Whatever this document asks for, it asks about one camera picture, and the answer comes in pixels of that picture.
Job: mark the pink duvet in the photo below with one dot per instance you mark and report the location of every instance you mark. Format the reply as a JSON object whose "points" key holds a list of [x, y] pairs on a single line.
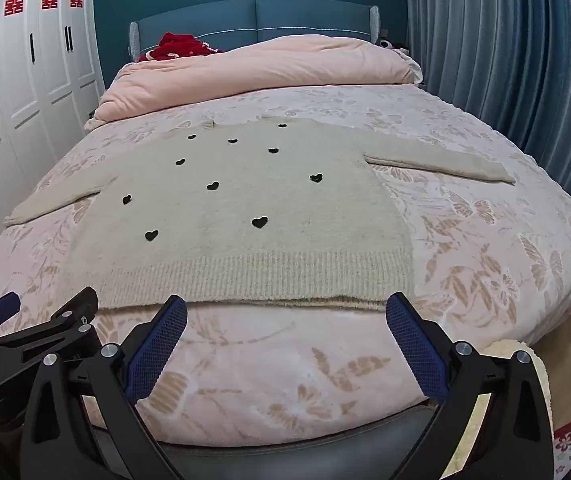
{"points": [[275, 70]]}

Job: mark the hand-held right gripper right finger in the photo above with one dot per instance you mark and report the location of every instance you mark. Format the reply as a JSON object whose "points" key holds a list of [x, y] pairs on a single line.
{"points": [[415, 347]]}

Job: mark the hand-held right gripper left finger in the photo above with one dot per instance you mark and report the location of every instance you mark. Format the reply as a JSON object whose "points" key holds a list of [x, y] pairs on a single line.
{"points": [[158, 350]]}

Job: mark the beige sweater with black hearts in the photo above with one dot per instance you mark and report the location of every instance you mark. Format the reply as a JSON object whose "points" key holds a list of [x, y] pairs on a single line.
{"points": [[245, 210]]}

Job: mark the blue-grey curtain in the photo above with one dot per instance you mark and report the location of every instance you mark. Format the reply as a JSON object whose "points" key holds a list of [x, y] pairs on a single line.
{"points": [[505, 50]]}

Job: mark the small bedside items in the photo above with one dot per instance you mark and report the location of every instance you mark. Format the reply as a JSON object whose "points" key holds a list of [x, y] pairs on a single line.
{"points": [[390, 42]]}

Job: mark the pink floral bed blanket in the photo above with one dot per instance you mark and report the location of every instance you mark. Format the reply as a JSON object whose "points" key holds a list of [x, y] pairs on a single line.
{"points": [[465, 260]]}

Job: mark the blue bed headboard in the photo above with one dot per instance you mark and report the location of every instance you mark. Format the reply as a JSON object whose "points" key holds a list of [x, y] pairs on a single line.
{"points": [[285, 17]]}

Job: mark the white wardrobe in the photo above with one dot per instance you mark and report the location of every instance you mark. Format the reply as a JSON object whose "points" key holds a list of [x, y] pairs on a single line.
{"points": [[20, 110]]}

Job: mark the red cloth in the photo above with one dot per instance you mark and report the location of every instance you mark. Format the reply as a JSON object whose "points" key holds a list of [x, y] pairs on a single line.
{"points": [[178, 46]]}

